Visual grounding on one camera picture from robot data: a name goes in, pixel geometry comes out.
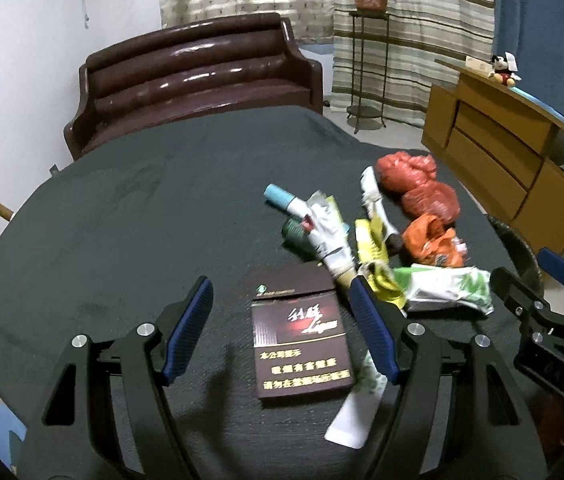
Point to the striped curtain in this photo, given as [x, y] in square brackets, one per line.
[436, 35]

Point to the white squeezed tube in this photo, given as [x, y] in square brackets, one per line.
[374, 195]

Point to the green capped tube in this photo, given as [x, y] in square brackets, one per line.
[293, 232]

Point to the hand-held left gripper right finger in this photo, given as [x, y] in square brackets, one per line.
[374, 330]

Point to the dark grey tablecloth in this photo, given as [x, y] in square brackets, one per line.
[137, 220]

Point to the wooden cabinet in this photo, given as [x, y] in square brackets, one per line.
[491, 155]

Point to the green and white wrapper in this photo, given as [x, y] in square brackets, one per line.
[441, 285]

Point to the red plastic bag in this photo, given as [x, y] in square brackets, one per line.
[431, 200]
[401, 170]

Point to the dark brown cigarette box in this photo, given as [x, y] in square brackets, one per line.
[297, 350]

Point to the small cardboard box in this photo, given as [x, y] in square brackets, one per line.
[476, 64]

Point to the yellow wrapper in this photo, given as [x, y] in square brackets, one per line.
[369, 240]

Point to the brown leather sofa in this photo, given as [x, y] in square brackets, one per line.
[187, 85]

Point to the orange plastic bag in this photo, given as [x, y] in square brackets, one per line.
[421, 240]

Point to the blue capped tube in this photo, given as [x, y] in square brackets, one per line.
[279, 195]

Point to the black metal plant stand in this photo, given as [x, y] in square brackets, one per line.
[364, 112]

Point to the mouse plush toy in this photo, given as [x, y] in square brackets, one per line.
[504, 72]

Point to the trash bin with black liner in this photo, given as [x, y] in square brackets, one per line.
[516, 245]

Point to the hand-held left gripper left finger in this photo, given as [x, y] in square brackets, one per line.
[189, 330]

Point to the blue curtain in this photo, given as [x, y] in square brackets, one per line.
[551, 35]

